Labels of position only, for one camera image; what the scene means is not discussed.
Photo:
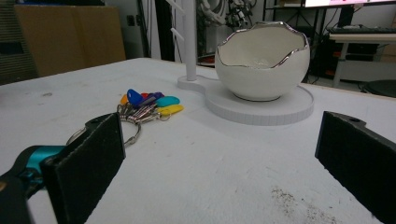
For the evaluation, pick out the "white robot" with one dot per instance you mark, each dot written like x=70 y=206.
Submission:
x=214 y=12

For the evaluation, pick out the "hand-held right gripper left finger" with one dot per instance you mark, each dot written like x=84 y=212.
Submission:
x=84 y=168

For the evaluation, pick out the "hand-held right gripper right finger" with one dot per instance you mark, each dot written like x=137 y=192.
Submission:
x=358 y=161

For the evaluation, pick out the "black keyboard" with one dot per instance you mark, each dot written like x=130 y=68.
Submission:
x=361 y=30

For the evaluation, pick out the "white peg stand round base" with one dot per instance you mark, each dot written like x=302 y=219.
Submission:
x=264 y=112

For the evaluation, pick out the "monitor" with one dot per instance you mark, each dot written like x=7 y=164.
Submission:
x=348 y=2

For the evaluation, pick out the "white desk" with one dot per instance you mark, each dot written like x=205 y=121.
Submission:
x=364 y=38

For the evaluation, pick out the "white eggshell bowl silver rim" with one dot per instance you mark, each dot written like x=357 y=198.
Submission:
x=261 y=81

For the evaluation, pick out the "black round stool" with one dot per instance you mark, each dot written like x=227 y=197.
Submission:
x=381 y=87

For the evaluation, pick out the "black post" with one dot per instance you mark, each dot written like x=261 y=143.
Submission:
x=164 y=31

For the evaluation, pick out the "brown cardboard box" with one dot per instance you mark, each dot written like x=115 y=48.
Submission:
x=68 y=37

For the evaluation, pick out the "grey ribbed panel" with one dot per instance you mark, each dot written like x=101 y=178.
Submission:
x=12 y=68

